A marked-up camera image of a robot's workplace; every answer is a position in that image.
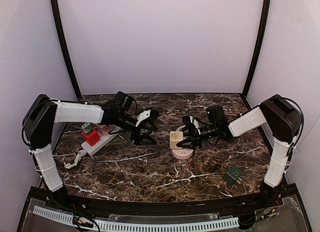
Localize pink round socket hub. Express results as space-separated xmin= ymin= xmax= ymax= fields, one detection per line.
xmin=171 ymin=148 xmax=194 ymax=160

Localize beige cube adapter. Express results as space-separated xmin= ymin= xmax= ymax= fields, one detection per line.
xmin=169 ymin=131 xmax=184 ymax=150

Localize pink cube socket adapter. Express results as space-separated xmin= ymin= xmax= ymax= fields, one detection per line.
xmin=96 ymin=124 xmax=114 ymax=137

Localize mint green usb charger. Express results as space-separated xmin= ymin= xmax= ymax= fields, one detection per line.
xmin=81 ymin=122 xmax=93 ymax=135

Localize red cube socket adapter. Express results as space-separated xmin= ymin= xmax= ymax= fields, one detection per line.
xmin=81 ymin=129 xmax=101 ymax=147

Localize dark green cube adapter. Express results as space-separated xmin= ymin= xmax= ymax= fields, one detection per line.
xmin=222 ymin=165 xmax=243 ymax=186

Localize white power strip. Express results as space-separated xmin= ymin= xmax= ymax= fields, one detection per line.
xmin=81 ymin=126 xmax=122 ymax=156

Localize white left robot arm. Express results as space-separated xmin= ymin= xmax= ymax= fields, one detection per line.
xmin=21 ymin=91 xmax=159 ymax=192

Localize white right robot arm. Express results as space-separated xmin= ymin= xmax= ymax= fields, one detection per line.
xmin=170 ymin=94 xmax=304 ymax=191

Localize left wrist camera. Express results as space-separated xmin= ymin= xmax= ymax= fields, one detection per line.
xmin=135 ymin=109 xmax=159 ymax=127

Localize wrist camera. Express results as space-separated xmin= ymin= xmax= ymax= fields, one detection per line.
xmin=135 ymin=109 xmax=159 ymax=127
xmin=182 ymin=116 xmax=201 ymax=134

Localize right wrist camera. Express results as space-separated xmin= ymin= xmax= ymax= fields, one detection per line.
xmin=182 ymin=116 xmax=201 ymax=134

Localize white power strip cable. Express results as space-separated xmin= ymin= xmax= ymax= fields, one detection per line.
xmin=64 ymin=149 xmax=87 ymax=170

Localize black front frame rail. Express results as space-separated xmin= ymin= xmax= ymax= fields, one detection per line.
xmin=48 ymin=184 xmax=299 ymax=217

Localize light blue cable duct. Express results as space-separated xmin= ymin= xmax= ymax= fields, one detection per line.
xmin=32 ymin=206 xmax=240 ymax=232

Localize black corner frame post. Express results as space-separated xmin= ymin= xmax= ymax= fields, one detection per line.
xmin=50 ymin=0 xmax=82 ymax=100

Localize black right corner post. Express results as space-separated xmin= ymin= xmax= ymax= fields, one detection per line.
xmin=242 ymin=0 xmax=271 ymax=98

